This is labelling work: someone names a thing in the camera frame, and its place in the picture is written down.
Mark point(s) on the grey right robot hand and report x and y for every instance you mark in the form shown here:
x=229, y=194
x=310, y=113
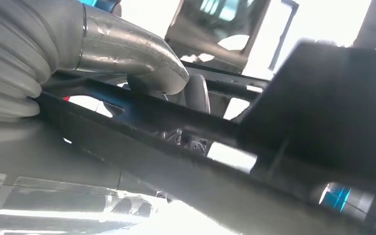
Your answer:
x=45, y=162

